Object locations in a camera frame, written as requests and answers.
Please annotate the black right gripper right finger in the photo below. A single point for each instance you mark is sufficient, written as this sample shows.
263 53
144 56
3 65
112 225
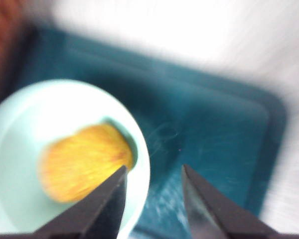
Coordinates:
214 219

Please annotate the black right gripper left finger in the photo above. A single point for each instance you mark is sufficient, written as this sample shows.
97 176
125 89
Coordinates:
94 219

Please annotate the brownish yellow round fruit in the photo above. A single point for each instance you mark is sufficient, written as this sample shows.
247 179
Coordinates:
84 159

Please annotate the teal ribbed bowl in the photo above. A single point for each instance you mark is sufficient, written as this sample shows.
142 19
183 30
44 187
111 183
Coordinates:
15 149

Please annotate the dark teal rectangular tray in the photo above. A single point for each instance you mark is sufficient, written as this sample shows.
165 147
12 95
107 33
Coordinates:
214 124

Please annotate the brown wicker basket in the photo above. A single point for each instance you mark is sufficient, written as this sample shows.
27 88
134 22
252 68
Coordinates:
2 49

